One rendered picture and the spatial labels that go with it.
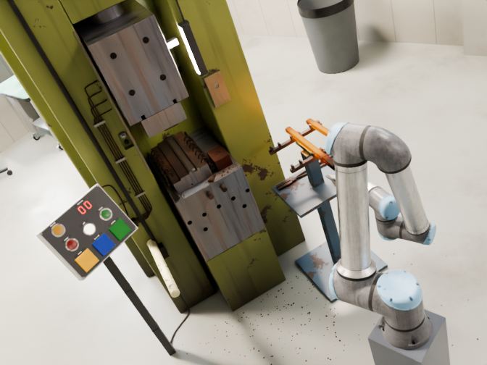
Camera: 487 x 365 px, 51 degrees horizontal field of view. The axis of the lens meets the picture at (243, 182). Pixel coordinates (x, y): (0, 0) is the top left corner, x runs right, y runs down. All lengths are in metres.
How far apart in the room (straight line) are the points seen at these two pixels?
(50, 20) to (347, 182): 1.36
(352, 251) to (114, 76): 1.21
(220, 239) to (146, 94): 0.91
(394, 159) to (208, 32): 1.18
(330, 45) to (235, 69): 2.37
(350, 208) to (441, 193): 1.76
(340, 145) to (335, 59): 3.26
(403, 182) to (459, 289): 1.31
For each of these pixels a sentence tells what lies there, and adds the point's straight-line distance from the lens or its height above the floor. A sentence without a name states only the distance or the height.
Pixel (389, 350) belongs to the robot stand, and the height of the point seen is 0.58.
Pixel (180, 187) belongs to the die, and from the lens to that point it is 2.56.
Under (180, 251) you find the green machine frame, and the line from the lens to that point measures 2.97.
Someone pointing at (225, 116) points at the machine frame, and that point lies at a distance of 2.64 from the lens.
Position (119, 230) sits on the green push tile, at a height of 1.01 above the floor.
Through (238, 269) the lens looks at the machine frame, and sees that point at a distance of 2.94.
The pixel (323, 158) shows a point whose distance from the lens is 2.39.
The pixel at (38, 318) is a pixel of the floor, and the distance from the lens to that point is 3.92.
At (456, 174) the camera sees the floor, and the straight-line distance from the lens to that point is 3.64.
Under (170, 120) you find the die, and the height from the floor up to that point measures 1.30.
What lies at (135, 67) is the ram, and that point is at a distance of 2.26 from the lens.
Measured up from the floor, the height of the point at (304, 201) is 0.67.
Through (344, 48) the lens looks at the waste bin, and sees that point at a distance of 4.90.
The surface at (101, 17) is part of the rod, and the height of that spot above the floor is 1.79.
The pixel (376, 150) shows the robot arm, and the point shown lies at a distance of 1.66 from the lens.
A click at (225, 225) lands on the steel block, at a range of 2.71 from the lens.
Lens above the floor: 2.40
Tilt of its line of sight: 37 degrees down
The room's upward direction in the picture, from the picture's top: 22 degrees counter-clockwise
